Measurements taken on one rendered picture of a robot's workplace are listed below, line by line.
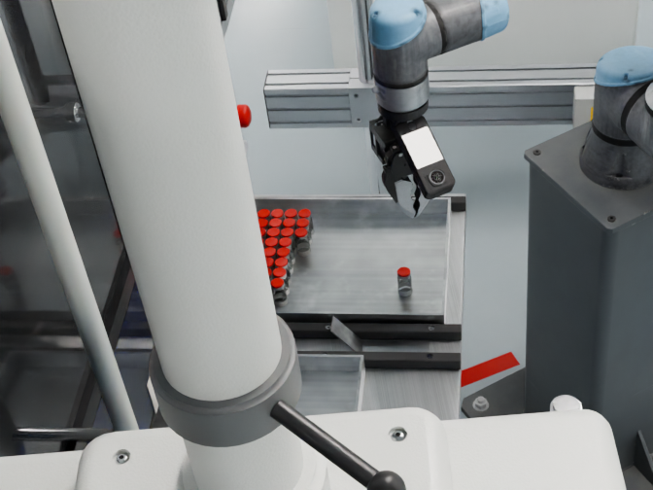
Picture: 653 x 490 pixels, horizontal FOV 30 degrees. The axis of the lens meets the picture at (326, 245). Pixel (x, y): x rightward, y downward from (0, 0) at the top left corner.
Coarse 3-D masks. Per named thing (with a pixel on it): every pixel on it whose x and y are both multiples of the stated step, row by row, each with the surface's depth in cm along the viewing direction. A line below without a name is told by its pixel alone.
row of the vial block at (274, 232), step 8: (272, 216) 199; (280, 216) 198; (272, 224) 197; (280, 224) 197; (272, 232) 196; (280, 232) 198; (272, 240) 194; (272, 248) 193; (272, 256) 192; (272, 264) 191; (272, 272) 192
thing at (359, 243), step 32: (320, 224) 203; (352, 224) 202; (384, 224) 201; (416, 224) 200; (448, 224) 195; (320, 256) 197; (352, 256) 197; (384, 256) 196; (416, 256) 195; (448, 256) 193; (320, 288) 192; (352, 288) 191; (384, 288) 191; (416, 288) 190; (288, 320) 186; (320, 320) 185; (352, 320) 184; (384, 320) 183; (416, 320) 182
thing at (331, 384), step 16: (304, 368) 180; (320, 368) 180; (336, 368) 179; (352, 368) 179; (304, 384) 178; (320, 384) 178; (336, 384) 178; (352, 384) 177; (304, 400) 176; (320, 400) 176; (336, 400) 176; (352, 400) 175; (160, 416) 177
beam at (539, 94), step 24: (288, 72) 291; (312, 72) 290; (336, 72) 289; (432, 72) 285; (456, 72) 284; (480, 72) 283; (504, 72) 282; (528, 72) 282; (552, 72) 281; (576, 72) 280; (264, 96) 289; (288, 96) 288; (312, 96) 287; (336, 96) 286; (360, 96) 286; (432, 96) 283; (456, 96) 283; (480, 96) 282; (504, 96) 281; (528, 96) 281; (552, 96) 280; (288, 120) 293; (312, 120) 292; (336, 120) 291; (360, 120) 291; (432, 120) 289; (456, 120) 289; (480, 120) 287; (504, 120) 286; (528, 120) 285; (552, 120) 285
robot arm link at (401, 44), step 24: (384, 0) 160; (408, 0) 159; (384, 24) 157; (408, 24) 157; (432, 24) 160; (384, 48) 160; (408, 48) 159; (432, 48) 161; (384, 72) 163; (408, 72) 162
